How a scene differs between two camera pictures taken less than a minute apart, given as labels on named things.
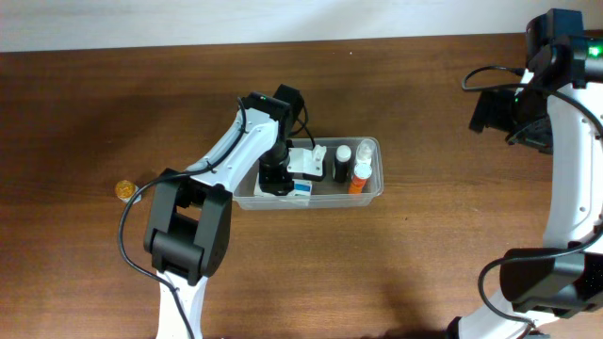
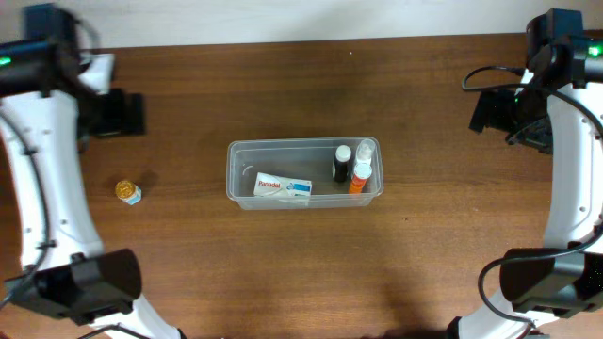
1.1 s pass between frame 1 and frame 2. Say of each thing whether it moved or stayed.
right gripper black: stayed
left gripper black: moved
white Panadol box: stayed
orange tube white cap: stayed
